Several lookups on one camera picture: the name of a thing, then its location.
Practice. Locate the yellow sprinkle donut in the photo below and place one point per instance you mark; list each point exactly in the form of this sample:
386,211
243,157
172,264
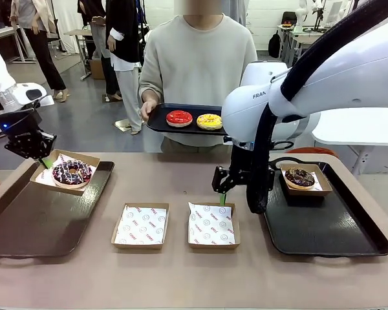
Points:
202,122

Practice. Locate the person's right forearm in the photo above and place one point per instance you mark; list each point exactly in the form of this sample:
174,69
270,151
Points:
150,88

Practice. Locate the brown cardboard food box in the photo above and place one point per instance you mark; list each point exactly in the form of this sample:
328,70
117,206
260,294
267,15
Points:
139,246
213,247
94,169
326,181

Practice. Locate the red glazed donut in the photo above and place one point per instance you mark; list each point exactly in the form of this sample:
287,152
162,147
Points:
171,119

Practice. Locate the large white table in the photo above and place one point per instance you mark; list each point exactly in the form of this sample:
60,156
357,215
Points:
359,129

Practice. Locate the black backpack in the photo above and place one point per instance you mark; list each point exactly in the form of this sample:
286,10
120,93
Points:
274,45

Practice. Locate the gold floor base plate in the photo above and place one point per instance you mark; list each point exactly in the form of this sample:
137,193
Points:
122,124

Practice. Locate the black serving tray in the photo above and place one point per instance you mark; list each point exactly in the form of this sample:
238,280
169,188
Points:
155,124

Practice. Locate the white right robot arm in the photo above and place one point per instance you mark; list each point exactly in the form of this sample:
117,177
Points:
245,109

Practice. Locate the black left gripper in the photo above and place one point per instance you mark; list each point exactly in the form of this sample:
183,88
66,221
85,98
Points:
19,124

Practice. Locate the chocolate sprinkle donut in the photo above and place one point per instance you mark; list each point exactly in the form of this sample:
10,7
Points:
292,176

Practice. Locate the person in beige sweater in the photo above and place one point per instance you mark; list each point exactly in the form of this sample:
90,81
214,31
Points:
197,64

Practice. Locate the cardboard carton on floor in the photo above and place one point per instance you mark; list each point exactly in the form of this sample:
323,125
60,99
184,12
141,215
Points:
97,69

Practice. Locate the white desk with metal legs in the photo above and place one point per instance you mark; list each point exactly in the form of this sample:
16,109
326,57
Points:
294,34

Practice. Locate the white printed paper liner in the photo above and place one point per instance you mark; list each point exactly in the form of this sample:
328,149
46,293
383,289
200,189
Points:
66,157
210,226
318,186
142,226

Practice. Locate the figure in grey clothes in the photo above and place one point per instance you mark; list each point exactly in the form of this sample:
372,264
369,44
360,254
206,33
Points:
98,38

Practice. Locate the white desk with dark items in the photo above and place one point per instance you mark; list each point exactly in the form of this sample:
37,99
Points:
0,32

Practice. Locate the person's right hand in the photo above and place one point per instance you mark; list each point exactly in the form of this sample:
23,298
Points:
147,111

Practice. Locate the orange round stool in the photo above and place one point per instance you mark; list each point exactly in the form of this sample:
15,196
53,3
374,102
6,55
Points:
310,151

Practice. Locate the small wooden table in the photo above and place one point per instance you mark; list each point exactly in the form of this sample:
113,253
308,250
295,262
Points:
79,32

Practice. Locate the purple striped sprinkle donut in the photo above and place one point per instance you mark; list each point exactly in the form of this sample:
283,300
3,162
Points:
61,176

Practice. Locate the figure in black cardigan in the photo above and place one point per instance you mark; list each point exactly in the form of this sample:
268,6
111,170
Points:
126,29

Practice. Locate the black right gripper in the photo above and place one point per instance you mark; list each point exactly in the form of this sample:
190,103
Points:
241,161

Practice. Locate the figure in beige jacket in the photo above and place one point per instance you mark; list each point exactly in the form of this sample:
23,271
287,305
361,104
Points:
42,55

